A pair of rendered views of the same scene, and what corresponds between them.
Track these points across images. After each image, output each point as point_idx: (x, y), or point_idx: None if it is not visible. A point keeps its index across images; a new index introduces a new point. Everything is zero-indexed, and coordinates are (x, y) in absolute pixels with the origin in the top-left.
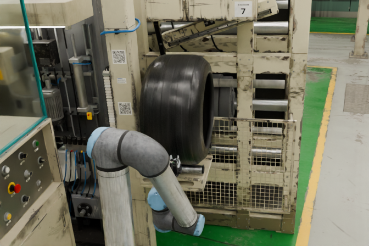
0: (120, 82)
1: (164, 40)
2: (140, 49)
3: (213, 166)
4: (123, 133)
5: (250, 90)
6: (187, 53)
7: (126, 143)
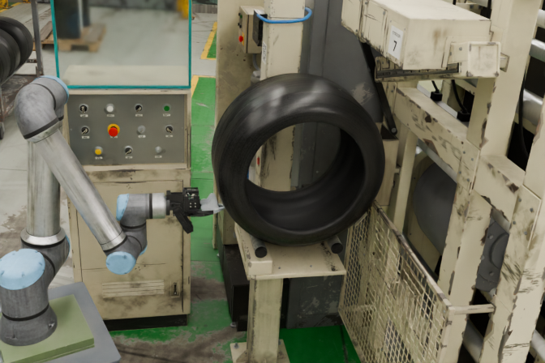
0: None
1: (375, 66)
2: None
3: (412, 318)
4: (33, 83)
5: (463, 219)
6: (434, 109)
7: (19, 90)
